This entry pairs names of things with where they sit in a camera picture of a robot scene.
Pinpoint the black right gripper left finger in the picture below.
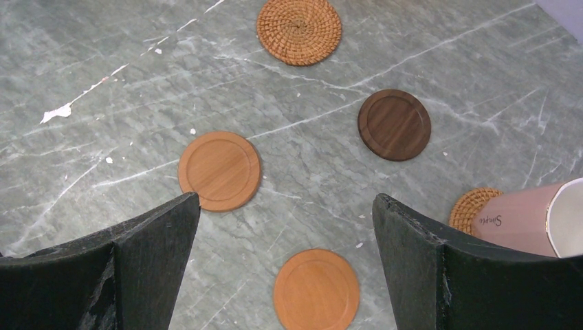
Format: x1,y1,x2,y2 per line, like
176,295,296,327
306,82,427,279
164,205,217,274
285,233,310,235
1,192,201,329

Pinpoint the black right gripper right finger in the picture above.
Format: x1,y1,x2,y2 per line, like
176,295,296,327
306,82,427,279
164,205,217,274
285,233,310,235
372,193,582,329

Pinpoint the pink mug white inside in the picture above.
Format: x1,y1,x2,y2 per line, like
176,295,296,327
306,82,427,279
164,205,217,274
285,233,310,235
472,178,582,258

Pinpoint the woven rattan coaster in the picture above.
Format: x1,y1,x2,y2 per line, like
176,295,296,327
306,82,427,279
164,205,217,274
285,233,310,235
256,0,342,66

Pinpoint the dark brown wooden coaster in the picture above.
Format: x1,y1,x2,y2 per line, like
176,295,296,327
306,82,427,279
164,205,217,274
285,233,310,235
357,89,432,162

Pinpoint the light wooden round coaster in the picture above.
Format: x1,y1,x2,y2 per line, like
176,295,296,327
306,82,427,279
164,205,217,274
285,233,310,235
177,131,261,212

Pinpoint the orange patterned coaster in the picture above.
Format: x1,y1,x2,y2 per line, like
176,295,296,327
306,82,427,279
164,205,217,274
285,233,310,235
448,187,503,236
273,249,360,329

